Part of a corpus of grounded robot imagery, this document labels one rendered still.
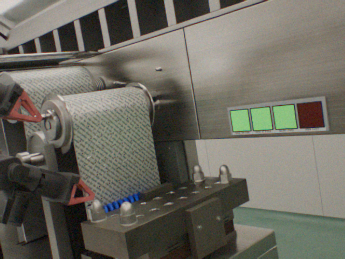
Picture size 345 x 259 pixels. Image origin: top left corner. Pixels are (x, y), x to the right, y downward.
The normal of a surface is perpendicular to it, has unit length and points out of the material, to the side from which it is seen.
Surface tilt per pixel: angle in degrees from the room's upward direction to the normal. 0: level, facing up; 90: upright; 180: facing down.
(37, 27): 90
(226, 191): 90
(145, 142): 90
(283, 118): 90
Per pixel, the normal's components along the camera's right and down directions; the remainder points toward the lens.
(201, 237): 0.69, -0.04
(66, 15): -0.71, 0.18
